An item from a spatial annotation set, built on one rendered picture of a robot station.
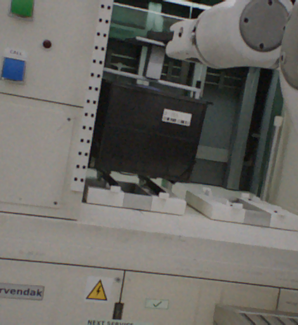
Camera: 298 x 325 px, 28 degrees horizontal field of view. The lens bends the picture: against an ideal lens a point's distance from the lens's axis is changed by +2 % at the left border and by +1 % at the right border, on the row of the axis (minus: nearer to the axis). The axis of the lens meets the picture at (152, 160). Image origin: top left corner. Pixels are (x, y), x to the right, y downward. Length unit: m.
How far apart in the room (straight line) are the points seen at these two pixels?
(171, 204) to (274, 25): 0.62
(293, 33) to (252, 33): 0.37
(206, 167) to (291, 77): 1.67
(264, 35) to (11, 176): 0.49
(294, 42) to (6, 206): 0.74
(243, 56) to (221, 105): 1.30
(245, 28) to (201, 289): 0.54
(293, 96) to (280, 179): 1.25
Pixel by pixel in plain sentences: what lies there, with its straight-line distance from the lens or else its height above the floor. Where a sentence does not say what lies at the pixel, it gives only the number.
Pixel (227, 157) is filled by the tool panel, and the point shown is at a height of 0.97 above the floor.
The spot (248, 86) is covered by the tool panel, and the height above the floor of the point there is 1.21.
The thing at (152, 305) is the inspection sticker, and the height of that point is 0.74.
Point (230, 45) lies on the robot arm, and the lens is 0.70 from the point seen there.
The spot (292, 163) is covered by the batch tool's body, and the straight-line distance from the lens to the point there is 1.53.
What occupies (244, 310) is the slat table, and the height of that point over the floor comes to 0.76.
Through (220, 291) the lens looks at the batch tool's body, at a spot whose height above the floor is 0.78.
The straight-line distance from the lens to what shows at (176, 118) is 1.22.
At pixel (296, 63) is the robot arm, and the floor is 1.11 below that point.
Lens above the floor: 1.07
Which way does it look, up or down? 4 degrees down
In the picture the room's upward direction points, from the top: 10 degrees clockwise
